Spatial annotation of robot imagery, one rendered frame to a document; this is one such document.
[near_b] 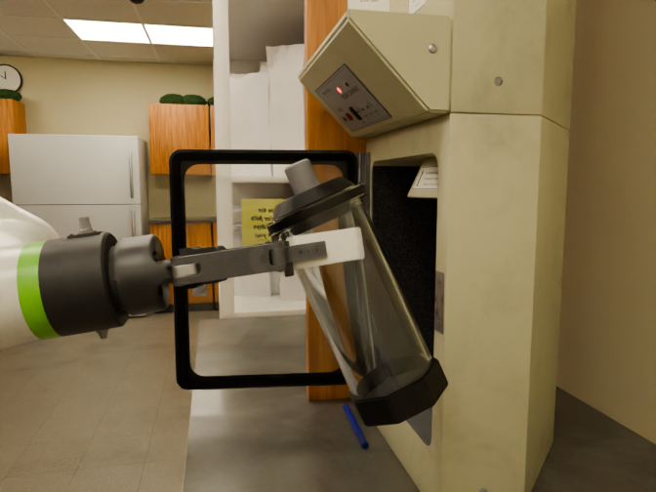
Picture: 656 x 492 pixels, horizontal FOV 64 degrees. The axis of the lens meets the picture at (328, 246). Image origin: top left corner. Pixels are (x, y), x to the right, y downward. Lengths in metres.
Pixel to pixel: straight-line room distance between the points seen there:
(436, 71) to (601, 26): 0.57
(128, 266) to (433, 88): 0.36
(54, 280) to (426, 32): 0.43
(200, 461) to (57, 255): 0.42
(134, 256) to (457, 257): 0.34
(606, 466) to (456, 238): 0.43
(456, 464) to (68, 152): 5.17
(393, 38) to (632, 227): 0.58
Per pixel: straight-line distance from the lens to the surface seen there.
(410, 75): 0.58
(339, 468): 0.79
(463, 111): 0.60
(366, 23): 0.58
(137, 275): 0.50
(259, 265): 0.45
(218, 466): 0.81
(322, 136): 0.93
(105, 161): 5.51
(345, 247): 0.49
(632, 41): 1.05
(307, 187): 0.52
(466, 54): 0.61
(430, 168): 0.71
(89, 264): 0.50
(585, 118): 1.11
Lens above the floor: 1.33
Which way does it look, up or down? 7 degrees down
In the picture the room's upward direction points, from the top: straight up
